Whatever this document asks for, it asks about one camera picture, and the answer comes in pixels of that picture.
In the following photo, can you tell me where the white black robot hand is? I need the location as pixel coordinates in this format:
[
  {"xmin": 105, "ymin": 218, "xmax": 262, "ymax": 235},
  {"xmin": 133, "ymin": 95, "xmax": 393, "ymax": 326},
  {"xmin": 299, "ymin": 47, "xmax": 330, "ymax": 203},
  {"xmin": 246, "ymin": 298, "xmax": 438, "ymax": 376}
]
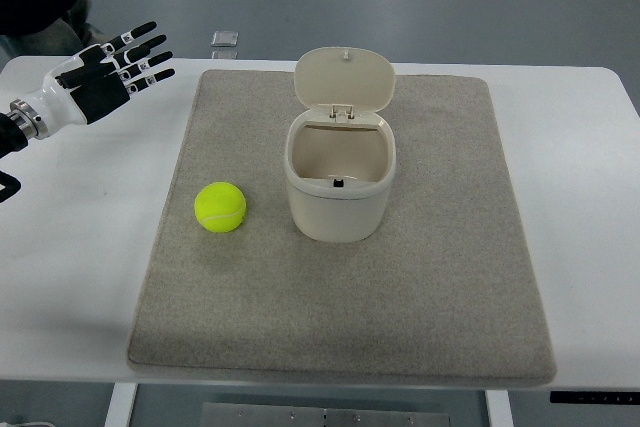
[{"xmin": 1, "ymin": 21, "xmax": 175, "ymax": 142}]

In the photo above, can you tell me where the yellow tennis ball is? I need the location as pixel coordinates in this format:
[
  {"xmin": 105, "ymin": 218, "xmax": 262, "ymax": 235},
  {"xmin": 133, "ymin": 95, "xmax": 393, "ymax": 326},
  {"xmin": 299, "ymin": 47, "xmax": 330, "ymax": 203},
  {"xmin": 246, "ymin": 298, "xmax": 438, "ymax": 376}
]
[{"xmin": 194, "ymin": 182, "xmax": 247, "ymax": 233}]

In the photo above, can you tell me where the person in dark clothes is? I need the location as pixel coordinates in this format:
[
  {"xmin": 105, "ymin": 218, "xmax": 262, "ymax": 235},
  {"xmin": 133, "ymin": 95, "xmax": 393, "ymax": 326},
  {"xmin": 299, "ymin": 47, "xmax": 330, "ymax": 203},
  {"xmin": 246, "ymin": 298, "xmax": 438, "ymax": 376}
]
[{"xmin": 1, "ymin": 0, "xmax": 107, "ymax": 59}]

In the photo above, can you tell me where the black table control panel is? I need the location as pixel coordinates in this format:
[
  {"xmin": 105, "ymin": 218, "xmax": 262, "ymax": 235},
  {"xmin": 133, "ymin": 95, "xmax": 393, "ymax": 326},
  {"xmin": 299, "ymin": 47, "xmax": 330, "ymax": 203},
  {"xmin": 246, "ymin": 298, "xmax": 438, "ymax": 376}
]
[{"xmin": 549, "ymin": 390, "xmax": 640, "ymax": 406}]

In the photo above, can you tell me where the grey felt mat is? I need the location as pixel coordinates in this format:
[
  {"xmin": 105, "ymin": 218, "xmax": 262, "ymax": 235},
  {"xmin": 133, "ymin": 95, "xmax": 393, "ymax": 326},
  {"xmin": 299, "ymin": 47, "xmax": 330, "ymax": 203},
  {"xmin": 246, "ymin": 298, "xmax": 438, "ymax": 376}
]
[{"xmin": 127, "ymin": 70, "xmax": 556, "ymax": 387}]

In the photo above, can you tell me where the white table leg right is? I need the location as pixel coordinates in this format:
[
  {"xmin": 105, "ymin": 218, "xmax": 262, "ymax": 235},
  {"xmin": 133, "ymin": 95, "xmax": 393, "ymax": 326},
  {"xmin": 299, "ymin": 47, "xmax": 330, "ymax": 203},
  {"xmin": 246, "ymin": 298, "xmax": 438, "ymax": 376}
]
[{"xmin": 485, "ymin": 390, "xmax": 514, "ymax": 427}]

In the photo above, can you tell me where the white table leg left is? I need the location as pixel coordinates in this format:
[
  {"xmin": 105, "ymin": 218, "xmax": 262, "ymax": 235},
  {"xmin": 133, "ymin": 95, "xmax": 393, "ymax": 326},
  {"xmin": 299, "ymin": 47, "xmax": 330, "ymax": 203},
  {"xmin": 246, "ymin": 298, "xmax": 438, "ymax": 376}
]
[{"xmin": 104, "ymin": 383, "xmax": 138, "ymax": 427}]

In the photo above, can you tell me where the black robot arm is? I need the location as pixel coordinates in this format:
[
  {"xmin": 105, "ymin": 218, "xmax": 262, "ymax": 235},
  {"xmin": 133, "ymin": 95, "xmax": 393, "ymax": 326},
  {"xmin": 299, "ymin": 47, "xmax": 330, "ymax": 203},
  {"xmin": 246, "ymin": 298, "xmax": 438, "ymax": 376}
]
[{"xmin": 0, "ymin": 111, "xmax": 32, "ymax": 202}]

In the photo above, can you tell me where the beige bin with lid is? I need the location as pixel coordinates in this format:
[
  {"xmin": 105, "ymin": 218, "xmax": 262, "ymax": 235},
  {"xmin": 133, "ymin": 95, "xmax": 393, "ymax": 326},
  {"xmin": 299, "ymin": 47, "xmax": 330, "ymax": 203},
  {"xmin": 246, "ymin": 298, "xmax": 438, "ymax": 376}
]
[{"xmin": 284, "ymin": 47, "xmax": 396, "ymax": 243}]

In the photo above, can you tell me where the small clear floor plate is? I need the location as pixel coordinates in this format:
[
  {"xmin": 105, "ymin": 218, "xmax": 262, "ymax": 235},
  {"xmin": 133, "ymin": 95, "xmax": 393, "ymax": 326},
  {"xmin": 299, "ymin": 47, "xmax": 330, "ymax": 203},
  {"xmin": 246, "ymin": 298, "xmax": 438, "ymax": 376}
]
[{"xmin": 211, "ymin": 31, "xmax": 239, "ymax": 47}]

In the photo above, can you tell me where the white table leg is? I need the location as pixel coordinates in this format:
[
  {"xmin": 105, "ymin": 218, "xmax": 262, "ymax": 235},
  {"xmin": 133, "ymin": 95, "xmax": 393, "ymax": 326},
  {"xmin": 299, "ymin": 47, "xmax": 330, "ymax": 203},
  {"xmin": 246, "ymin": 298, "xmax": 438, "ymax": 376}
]
[
  {"xmin": 485, "ymin": 390, "xmax": 514, "ymax": 427},
  {"xmin": 104, "ymin": 383, "xmax": 138, "ymax": 427}
]

